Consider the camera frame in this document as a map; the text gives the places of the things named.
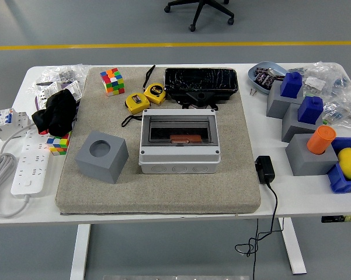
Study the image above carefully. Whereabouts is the white table leg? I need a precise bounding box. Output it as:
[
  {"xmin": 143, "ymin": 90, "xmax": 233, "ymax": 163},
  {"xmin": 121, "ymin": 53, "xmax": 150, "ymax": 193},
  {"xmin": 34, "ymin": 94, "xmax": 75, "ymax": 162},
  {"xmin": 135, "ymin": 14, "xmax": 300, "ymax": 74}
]
[
  {"xmin": 69, "ymin": 223, "xmax": 91, "ymax": 280},
  {"xmin": 277, "ymin": 217, "xmax": 307, "ymax": 275}
]

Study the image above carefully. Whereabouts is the white breaker on purple card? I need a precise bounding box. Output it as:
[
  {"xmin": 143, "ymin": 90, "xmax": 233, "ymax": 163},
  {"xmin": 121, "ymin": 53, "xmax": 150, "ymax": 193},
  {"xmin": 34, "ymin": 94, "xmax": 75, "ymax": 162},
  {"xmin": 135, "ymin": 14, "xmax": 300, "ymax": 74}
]
[{"xmin": 34, "ymin": 80, "xmax": 83, "ymax": 110}]

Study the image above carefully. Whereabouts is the black table control panel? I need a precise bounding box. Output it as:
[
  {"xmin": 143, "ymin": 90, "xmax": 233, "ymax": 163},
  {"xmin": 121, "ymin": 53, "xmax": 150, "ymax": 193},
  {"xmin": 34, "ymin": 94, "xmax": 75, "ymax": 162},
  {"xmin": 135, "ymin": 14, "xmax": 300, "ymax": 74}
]
[{"xmin": 321, "ymin": 215, "xmax": 351, "ymax": 224}]

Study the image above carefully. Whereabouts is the yellow lemon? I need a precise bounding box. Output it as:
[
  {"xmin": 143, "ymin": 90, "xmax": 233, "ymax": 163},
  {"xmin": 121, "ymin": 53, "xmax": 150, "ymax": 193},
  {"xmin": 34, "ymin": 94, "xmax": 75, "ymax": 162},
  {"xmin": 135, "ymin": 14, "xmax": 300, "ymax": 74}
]
[{"xmin": 338, "ymin": 147, "xmax": 351, "ymax": 181}]

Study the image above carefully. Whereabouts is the yellow tape measure 5m label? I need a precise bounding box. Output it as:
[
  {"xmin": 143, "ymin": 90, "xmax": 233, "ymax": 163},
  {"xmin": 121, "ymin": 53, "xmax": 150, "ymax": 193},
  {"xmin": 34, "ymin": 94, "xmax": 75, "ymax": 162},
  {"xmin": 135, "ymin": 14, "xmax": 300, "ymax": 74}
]
[{"xmin": 142, "ymin": 64, "xmax": 167, "ymax": 103}]

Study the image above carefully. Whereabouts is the black plastic tray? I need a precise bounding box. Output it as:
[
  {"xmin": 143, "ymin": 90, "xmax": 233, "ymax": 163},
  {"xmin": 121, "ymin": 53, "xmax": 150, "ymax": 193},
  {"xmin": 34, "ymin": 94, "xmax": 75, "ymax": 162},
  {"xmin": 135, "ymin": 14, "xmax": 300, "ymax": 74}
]
[{"xmin": 163, "ymin": 68, "xmax": 239, "ymax": 103}]

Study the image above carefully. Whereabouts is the blue-grey shallow bowl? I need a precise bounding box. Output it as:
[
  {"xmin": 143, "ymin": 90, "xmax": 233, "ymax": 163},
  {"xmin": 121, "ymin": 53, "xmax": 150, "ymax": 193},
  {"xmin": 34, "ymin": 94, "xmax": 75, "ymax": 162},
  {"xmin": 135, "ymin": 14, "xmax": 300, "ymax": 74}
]
[{"xmin": 247, "ymin": 61, "xmax": 289, "ymax": 96}]

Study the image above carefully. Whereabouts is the black adapter cord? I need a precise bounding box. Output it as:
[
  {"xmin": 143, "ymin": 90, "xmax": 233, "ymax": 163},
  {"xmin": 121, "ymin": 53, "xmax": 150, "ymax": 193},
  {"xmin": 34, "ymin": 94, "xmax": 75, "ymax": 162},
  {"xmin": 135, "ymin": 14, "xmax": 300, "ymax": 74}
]
[{"xmin": 235, "ymin": 180, "xmax": 284, "ymax": 280}]

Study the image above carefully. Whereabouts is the white-edged colourful puzzle cube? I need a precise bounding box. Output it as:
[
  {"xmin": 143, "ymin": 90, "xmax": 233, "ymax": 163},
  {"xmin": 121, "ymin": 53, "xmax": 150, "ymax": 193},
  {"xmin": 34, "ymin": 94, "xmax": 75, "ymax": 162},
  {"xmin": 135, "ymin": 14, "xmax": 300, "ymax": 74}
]
[{"xmin": 99, "ymin": 68, "xmax": 126, "ymax": 96}]

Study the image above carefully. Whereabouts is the white blue circuit breaker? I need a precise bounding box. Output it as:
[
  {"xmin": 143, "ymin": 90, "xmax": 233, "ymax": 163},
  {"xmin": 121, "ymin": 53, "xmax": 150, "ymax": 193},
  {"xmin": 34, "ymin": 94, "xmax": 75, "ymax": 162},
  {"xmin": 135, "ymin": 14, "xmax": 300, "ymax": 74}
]
[{"xmin": 0, "ymin": 107, "xmax": 30, "ymax": 142}]

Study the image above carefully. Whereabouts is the clear bag of screws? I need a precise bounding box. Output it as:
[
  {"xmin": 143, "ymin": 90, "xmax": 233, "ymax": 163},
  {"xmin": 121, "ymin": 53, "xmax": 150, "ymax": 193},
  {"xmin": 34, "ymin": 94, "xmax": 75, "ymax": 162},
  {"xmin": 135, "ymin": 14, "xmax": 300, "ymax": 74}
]
[{"xmin": 33, "ymin": 64, "xmax": 90, "ymax": 88}]

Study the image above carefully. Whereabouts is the clear bag of parts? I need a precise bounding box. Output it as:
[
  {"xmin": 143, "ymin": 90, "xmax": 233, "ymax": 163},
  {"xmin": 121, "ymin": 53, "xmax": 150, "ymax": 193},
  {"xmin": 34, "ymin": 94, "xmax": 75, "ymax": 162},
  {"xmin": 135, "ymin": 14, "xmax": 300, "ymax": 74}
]
[
  {"xmin": 321, "ymin": 96, "xmax": 351, "ymax": 138},
  {"xmin": 289, "ymin": 61, "xmax": 351, "ymax": 99}
]

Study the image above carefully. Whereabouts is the light grey electrical box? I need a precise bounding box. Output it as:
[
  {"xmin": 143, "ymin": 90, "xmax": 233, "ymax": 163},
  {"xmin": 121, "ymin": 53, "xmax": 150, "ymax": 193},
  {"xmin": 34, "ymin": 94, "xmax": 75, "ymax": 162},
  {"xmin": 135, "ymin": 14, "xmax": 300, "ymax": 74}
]
[{"xmin": 138, "ymin": 108, "xmax": 222, "ymax": 175}]

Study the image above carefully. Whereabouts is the yellow tape measure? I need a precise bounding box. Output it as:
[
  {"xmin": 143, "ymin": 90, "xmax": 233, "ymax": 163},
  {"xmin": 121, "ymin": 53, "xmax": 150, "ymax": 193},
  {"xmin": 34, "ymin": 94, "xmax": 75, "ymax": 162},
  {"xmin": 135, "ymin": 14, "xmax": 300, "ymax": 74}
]
[{"xmin": 121, "ymin": 92, "xmax": 151, "ymax": 128}]

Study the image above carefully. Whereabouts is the black cloth glove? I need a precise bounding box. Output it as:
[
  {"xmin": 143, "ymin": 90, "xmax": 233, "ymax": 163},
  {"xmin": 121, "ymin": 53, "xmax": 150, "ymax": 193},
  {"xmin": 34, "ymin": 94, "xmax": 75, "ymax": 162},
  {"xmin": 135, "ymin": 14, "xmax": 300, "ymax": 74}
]
[{"xmin": 31, "ymin": 89, "xmax": 78, "ymax": 137}]

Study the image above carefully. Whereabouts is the black power adapter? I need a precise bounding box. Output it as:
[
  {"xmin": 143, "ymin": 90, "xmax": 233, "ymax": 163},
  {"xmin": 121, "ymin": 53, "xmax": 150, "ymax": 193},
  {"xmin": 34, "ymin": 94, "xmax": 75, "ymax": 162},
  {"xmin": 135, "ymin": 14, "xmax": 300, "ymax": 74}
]
[{"xmin": 254, "ymin": 155, "xmax": 276, "ymax": 184}]

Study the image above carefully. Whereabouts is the stickerless colourful puzzle cube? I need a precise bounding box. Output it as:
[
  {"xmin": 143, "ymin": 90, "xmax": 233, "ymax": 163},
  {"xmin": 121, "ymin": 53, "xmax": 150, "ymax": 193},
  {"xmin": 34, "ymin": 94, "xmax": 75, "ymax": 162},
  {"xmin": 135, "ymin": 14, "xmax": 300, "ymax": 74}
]
[{"xmin": 46, "ymin": 131, "xmax": 72, "ymax": 157}]

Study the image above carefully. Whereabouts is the smoked transparent box lid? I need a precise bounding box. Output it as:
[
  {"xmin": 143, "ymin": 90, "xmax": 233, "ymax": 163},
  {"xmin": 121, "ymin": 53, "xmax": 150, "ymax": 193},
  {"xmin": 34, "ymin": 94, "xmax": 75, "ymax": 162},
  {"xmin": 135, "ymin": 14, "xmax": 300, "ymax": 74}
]
[{"xmin": 140, "ymin": 109, "xmax": 221, "ymax": 155}]

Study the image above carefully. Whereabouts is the blue stepped block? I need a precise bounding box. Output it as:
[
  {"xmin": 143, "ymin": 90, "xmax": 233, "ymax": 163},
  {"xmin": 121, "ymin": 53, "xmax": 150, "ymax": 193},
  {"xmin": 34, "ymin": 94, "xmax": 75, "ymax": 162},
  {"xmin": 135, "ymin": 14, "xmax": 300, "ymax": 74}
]
[
  {"xmin": 280, "ymin": 71, "xmax": 303, "ymax": 99},
  {"xmin": 297, "ymin": 96, "xmax": 324, "ymax": 125}
]

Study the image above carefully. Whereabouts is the grey holder block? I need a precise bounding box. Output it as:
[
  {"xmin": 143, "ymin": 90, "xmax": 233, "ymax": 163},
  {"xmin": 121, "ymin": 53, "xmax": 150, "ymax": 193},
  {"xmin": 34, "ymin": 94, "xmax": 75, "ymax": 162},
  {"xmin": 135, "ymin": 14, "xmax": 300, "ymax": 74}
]
[
  {"xmin": 281, "ymin": 102, "xmax": 324, "ymax": 143},
  {"xmin": 266, "ymin": 80, "xmax": 304, "ymax": 119}
]

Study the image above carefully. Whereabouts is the white power strip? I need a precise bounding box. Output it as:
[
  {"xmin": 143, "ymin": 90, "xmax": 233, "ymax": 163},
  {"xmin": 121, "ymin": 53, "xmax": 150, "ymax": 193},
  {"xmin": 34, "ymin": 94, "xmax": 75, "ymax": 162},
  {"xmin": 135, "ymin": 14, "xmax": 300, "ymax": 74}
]
[{"xmin": 11, "ymin": 129, "xmax": 52, "ymax": 197}]

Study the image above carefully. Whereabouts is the orange cylinder battery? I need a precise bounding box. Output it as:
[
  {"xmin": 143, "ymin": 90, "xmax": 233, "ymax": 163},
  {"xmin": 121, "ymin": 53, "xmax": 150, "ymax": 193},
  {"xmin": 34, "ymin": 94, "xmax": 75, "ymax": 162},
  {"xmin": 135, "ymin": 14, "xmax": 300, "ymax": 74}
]
[
  {"xmin": 306, "ymin": 125, "xmax": 337, "ymax": 155},
  {"xmin": 169, "ymin": 134, "xmax": 202, "ymax": 144}
]

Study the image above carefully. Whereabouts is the brown silver packet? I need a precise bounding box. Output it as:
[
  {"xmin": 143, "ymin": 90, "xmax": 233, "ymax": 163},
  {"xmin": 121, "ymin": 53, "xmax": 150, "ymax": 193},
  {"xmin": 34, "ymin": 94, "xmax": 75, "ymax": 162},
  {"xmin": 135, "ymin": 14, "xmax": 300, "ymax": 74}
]
[{"xmin": 265, "ymin": 68, "xmax": 286, "ymax": 82}]

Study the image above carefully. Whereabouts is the blue plastic bin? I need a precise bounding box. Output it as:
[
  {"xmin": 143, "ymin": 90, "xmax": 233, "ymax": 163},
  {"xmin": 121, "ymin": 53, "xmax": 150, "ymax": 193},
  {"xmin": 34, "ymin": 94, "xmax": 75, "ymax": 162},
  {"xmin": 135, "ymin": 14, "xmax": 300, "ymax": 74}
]
[{"xmin": 326, "ymin": 136, "xmax": 351, "ymax": 194}]

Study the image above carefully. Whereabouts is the grey block with round hole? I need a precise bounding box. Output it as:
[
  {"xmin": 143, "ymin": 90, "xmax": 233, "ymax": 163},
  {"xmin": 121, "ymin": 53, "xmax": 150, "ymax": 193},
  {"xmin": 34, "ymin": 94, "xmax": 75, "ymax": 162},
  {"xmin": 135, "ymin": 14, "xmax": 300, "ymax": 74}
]
[
  {"xmin": 285, "ymin": 133, "xmax": 339, "ymax": 177},
  {"xmin": 75, "ymin": 130, "xmax": 129, "ymax": 184}
]

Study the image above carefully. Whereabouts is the grey-brown fabric mat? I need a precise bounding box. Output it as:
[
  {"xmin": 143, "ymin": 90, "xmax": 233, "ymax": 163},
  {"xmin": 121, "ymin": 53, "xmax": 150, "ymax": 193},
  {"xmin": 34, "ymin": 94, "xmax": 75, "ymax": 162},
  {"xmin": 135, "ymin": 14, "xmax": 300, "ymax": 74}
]
[{"xmin": 55, "ymin": 66, "xmax": 262, "ymax": 216}]

